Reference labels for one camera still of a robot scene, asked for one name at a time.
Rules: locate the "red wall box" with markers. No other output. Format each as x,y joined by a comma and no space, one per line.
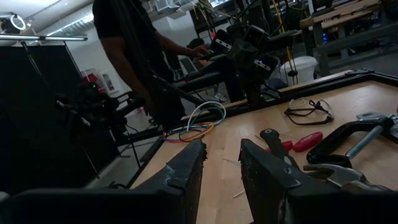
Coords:
93,81

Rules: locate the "large black panel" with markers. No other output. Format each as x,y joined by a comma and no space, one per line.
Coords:
37,109

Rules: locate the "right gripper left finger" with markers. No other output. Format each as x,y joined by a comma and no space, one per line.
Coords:
140,205

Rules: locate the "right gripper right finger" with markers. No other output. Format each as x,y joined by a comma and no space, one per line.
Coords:
295,205

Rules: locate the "person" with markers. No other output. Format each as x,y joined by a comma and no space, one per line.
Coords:
133,46
196,42

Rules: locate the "wooden side bench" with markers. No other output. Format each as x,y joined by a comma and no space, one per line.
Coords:
342,12

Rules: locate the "black C-clamp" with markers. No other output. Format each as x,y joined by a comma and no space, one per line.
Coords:
326,141

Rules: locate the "ceiling light bar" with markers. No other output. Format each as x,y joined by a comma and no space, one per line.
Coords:
46,38

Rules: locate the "black aluminium table frame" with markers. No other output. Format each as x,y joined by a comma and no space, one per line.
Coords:
311,84

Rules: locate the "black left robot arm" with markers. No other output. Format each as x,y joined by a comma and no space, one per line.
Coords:
248,62

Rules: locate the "clear safety glasses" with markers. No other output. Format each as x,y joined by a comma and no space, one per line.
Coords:
320,107

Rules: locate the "white bucket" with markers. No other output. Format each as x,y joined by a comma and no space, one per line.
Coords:
298,70

